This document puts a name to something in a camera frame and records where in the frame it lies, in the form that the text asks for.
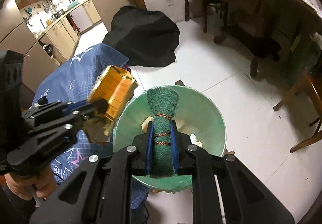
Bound green scouring pad roll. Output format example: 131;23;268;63
146;87;180;179

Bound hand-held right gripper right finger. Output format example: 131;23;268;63
170;120;295;224

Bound black cloth cover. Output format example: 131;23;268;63
102;5;180;68

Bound tan paper piece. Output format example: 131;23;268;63
141;116;154;132

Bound golden yellow box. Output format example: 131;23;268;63
86;64;139;136

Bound white paper scrap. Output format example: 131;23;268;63
190;134;204;148

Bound blue star-print tablecloth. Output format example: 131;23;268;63
5;43;151;211

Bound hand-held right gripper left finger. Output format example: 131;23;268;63
30;120;154;224

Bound dark green bag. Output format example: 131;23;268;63
280;33;322;89

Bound grey refrigerator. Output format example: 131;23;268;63
0;0;61;94

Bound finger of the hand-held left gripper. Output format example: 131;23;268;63
28;113;91;139
21;100;110;120

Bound green plastic bin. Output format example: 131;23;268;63
112;85;227;193

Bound person's left hand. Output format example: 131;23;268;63
4;164;57;200

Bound beige kitchen base cabinets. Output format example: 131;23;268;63
38;0;121;66

